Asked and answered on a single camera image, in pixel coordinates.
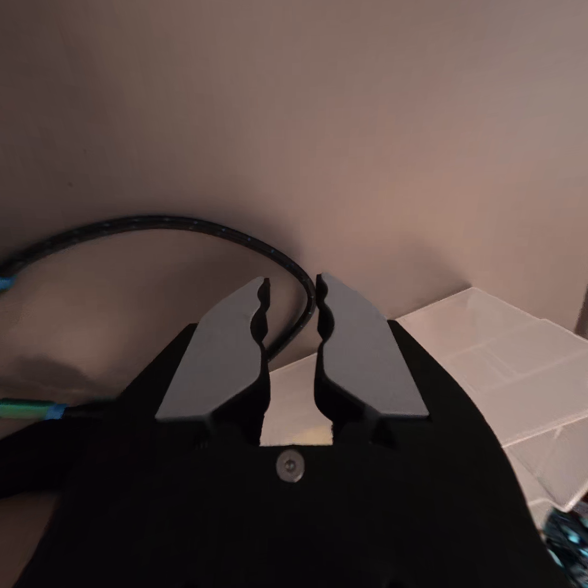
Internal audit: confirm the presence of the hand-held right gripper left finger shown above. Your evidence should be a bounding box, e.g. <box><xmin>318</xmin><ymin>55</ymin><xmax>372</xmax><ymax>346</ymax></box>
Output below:
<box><xmin>155</xmin><ymin>277</ymin><xmax>272</xmax><ymax>445</ymax></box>

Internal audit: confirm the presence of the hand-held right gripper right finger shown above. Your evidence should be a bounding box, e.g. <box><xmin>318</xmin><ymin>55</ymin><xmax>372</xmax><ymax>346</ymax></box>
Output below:
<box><xmin>315</xmin><ymin>272</ymin><xmax>431</xmax><ymax>443</ymax></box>

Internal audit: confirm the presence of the clear plastic bin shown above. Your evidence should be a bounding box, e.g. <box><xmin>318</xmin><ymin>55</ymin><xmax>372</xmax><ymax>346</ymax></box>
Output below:
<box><xmin>259</xmin><ymin>287</ymin><xmax>588</xmax><ymax>513</ymax></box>

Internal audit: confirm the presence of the black braided hdmi cable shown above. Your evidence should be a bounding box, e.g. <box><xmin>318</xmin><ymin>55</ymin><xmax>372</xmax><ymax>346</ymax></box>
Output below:
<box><xmin>0</xmin><ymin>215</ymin><xmax>318</xmax><ymax>421</ymax></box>
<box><xmin>541</xmin><ymin>503</ymin><xmax>588</xmax><ymax>588</ymax></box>

